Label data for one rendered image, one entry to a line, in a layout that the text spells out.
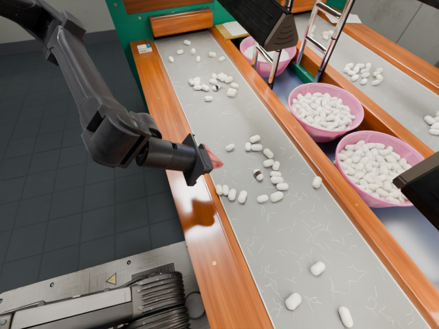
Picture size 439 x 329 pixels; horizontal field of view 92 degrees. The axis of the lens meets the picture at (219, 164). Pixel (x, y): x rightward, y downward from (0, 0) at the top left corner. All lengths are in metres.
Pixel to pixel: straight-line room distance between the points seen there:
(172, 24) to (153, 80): 0.35
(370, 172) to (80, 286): 1.00
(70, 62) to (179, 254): 0.65
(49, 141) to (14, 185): 0.40
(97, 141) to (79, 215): 1.29
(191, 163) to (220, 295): 0.28
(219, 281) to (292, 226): 0.23
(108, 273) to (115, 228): 0.62
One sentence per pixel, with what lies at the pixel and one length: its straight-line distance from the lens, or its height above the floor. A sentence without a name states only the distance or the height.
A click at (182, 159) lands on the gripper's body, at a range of 0.42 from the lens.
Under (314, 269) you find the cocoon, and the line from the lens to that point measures 0.58.
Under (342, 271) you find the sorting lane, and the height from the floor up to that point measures 0.74.
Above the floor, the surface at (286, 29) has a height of 1.08.
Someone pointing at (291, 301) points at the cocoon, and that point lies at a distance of 0.55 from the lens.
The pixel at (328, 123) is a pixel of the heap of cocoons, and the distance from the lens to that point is 0.86.
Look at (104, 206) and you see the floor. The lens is 1.59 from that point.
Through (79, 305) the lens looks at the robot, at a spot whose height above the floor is 0.84.
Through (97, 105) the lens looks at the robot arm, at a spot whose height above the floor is 1.07.
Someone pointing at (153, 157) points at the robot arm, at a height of 0.99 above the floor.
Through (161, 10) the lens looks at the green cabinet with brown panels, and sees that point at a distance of 1.26.
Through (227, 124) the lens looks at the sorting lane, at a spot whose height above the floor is 0.74.
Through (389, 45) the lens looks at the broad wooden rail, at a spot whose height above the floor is 0.76.
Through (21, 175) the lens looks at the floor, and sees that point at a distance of 2.06.
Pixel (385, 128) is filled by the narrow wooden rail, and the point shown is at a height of 0.75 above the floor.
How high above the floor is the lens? 1.29
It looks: 56 degrees down
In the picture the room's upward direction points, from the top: straight up
